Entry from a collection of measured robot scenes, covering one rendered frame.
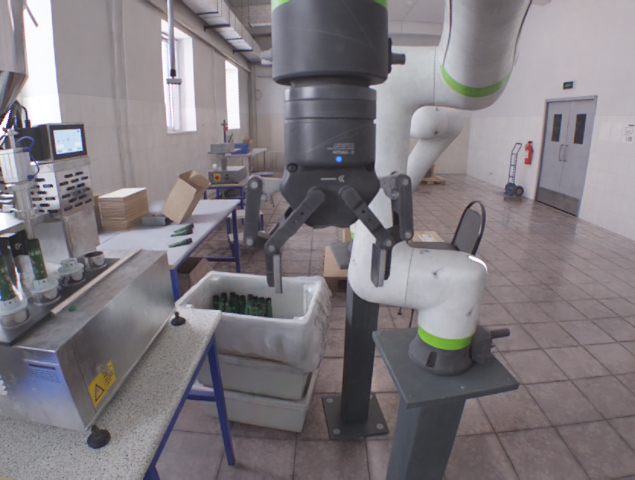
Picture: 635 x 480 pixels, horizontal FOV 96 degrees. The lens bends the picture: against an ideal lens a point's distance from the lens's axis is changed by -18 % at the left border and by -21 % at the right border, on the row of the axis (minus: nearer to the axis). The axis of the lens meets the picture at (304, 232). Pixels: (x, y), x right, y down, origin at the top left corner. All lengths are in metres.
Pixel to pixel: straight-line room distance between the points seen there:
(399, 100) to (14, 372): 0.97
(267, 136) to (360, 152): 10.72
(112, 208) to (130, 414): 1.87
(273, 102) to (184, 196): 8.64
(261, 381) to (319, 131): 1.49
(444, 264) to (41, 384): 0.88
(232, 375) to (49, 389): 0.98
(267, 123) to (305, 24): 10.73
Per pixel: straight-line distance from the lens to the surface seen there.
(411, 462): 1.01
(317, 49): 0.25
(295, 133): 0.27
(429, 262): 0.71
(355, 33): 0.26
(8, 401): 1.04
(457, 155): 11.73
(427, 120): 1.16
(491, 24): 0.41
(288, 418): 1.79
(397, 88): 0.66
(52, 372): 0.85
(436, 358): 0.79
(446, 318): 0.73
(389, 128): 0.66
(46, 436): 1.05
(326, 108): 0.25
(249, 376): 1.67
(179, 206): 2.58
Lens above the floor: 1.42
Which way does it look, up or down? 17 degrees down
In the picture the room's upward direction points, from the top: 1 degrees counter-clockwise
